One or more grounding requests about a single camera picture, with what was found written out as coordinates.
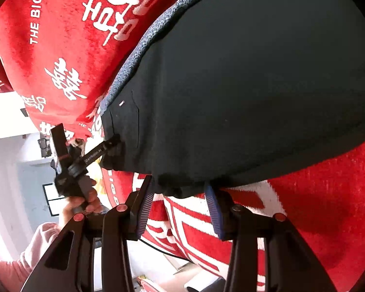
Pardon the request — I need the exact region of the black cable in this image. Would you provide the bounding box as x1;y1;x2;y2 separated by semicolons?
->
138;237;190;263

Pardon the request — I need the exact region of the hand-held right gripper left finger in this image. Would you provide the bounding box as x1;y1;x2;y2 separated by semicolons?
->
21;175;154;292

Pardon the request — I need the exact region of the red printed blanket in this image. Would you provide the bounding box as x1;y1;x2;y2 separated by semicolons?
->
0;0;365;292

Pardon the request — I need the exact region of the black framed window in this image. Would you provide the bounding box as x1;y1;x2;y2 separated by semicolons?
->
43;183;68;217

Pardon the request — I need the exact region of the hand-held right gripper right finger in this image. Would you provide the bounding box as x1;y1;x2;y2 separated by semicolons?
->
204;184;337;292

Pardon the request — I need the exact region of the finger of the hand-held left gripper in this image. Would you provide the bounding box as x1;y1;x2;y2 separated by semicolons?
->
101;133;122;160

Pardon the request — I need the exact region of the black pants grey patterned waistband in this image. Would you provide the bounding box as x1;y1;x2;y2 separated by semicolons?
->
99;0;365;200

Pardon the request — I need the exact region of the person's left hand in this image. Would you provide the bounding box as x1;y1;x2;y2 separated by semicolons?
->
59;179;101;229

